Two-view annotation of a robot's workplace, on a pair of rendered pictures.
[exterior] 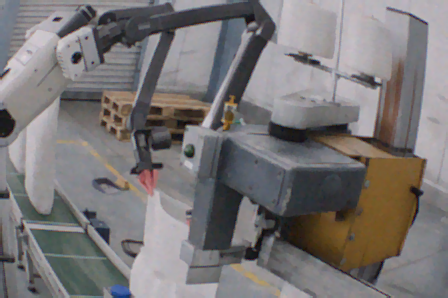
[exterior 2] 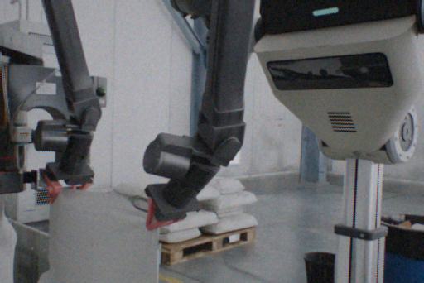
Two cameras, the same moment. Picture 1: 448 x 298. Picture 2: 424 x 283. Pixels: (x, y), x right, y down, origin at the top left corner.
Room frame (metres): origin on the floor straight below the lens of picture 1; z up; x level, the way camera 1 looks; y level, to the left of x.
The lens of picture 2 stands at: (2.74, 0.12, 1.21)
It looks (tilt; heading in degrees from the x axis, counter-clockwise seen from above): 3 degrees down; 169
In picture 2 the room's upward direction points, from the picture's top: 2 degrees clockwise
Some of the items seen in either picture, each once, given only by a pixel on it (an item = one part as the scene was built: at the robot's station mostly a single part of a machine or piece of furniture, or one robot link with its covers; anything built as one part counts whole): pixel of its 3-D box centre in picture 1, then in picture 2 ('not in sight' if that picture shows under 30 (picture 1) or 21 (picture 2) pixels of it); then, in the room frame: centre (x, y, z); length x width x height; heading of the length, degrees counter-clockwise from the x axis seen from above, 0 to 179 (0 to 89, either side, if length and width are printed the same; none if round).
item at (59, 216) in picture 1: (18, 170); not in sight; (3.68, 1.48, 0.34); 2.21 x 0.39 x 0.09; 35
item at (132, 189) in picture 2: not in sight; (151, 187); (-1.68, 0.44, 0.56); 0.66 x 0.43 x 0.15; 123
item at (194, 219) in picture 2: not in sight; (180, 218); (-1.36, 0.68, 0.32); 0.66 x 0.43 x 0.15; 127
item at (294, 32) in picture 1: (308, 28); not in sight; (1.65, -0.17, 1.61); 0.17 x 0.17 x 0.17
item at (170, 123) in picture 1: (154, 116); not in sight; (7.36, 0.86, 0.22); 1.21 x 0.84 x 0.14; 125
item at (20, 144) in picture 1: (22, 116); not in sight; (3.70, 1.48, 0.74); 0.47 x 0.22 x 0.72; 36
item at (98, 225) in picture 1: (90, 223); not in sight; (3.07, 0.66, 0.35); 0.30 x 0.15 x 0.15; 35
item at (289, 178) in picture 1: (280, 201); (27, 113); (1.31, -0.14, 1.21); 0.30 x 0.25 x 0.30; 35
